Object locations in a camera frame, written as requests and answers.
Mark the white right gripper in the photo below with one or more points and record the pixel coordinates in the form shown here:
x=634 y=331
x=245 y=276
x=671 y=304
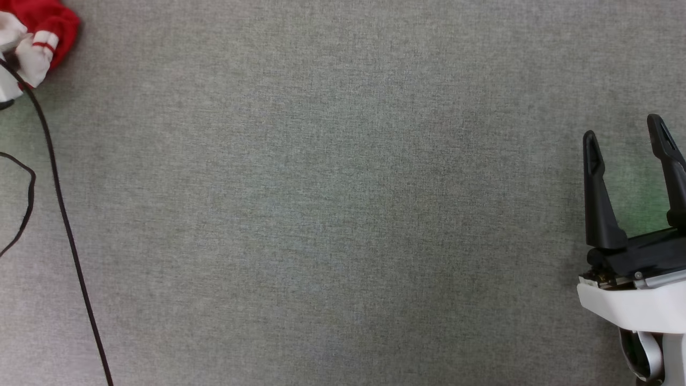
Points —
x=638 y=300

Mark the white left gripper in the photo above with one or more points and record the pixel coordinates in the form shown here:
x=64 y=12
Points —
x=6 y=86

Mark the red and white basketball jersey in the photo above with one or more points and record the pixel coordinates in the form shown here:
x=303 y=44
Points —
x=48 y=16

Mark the grey fabric sofa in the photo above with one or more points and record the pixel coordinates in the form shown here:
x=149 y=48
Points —
x=321 y=214

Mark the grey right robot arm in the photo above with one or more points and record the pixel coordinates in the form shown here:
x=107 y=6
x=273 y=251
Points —
x=672 y=359

